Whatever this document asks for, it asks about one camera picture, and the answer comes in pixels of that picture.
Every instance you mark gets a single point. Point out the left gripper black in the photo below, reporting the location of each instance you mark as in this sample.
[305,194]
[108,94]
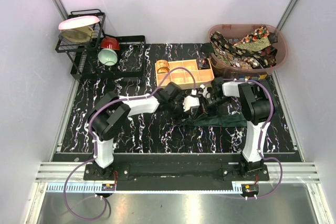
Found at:
[180,100]

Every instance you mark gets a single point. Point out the wooden compartment box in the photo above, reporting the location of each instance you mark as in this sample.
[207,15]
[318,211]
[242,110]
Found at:
[185,73]

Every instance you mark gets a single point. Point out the light green bowl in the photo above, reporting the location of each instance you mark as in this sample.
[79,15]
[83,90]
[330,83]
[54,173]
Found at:
[107,57]

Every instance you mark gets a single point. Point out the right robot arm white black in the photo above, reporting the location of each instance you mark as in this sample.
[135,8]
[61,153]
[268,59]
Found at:
[258,106]

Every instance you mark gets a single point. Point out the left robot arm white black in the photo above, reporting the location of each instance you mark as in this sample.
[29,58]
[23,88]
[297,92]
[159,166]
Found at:
[107,117]

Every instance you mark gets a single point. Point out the rolled orange tie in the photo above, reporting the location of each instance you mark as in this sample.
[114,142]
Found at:
[162,66]

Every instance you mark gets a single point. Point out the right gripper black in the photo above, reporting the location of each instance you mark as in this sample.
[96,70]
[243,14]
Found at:
[211,112]

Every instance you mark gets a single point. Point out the aluminium rail frame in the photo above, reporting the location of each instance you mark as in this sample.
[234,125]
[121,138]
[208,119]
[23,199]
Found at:
[59,177]

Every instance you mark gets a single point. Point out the dark green fern tie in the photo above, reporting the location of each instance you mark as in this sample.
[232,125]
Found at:
[235,120]

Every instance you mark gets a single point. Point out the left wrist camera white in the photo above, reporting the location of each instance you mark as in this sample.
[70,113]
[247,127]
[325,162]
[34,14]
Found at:
[190,102]

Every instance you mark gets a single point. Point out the rolled dark patterned tie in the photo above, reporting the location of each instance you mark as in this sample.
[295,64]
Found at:
[203,64]

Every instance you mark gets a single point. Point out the red bowl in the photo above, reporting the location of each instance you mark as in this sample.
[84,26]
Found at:
[110,43]

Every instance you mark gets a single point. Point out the black wire dish rack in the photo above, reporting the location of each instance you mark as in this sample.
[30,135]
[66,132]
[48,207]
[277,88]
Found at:
[84,55]

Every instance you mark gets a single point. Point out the beige plate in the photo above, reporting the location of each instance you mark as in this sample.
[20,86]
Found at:
[77,35]

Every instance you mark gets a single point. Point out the black marble pattern mat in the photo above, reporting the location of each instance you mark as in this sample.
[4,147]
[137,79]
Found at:
[144,133]

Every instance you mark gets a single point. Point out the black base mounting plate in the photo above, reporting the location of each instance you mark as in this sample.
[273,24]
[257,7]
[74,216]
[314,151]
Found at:
[231,167]

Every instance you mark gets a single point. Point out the pile of patterned ties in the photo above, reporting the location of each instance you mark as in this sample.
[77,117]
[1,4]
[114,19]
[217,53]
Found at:
[254,51]

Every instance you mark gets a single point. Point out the pink plate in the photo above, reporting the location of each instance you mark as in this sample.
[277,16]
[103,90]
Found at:
[77,22]

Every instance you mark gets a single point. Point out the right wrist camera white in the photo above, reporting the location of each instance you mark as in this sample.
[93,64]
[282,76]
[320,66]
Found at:
[204,91]

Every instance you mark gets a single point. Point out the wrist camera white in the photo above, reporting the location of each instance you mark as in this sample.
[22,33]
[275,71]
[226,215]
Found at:
[204,91]
[190,102]

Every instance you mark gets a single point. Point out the brown plastic basket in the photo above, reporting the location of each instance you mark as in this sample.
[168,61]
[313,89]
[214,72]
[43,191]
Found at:
[240,31]

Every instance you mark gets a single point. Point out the blue yellow small box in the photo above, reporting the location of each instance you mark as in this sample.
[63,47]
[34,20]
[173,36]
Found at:
[258,77]

